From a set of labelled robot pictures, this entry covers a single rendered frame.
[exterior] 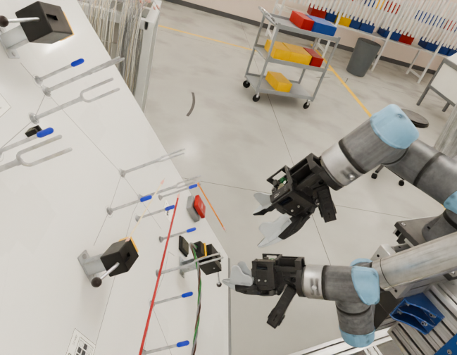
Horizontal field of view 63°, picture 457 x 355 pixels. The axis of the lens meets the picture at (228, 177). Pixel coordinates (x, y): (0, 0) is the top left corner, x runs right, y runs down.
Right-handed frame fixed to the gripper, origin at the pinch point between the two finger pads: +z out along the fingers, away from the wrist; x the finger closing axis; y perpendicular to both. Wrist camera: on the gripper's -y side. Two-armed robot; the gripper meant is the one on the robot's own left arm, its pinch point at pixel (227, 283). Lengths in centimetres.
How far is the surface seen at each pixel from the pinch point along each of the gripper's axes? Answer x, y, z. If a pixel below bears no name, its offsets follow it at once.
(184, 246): 6.2, 10.7, 7.7
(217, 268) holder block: 7.9, 6.5, -2.1
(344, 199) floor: -272, -12, 16
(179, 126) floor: -231, 71, 164
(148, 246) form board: 22.2, 14.6, 5.6
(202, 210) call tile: -8.5, 17.5, 10.6
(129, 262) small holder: 40.7, 17.1, -6.2
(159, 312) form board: 25.3, 2.7, 1.7
